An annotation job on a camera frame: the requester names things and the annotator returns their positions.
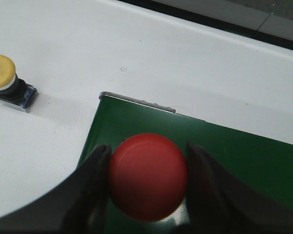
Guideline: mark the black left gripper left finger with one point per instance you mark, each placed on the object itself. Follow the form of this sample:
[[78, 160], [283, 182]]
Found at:
[[76, 206]]

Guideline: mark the red mushroom button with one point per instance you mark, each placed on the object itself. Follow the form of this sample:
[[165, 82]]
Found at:
[[147, 177]]

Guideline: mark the yellow mushroom button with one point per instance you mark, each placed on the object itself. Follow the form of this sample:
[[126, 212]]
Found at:
[[15, 93]]

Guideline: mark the green conveyor belt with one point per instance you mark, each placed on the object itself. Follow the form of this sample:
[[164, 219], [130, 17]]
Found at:
[[264, 164]]

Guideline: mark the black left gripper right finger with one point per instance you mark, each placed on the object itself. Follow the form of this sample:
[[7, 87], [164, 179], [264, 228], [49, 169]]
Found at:
[[217, 202]]

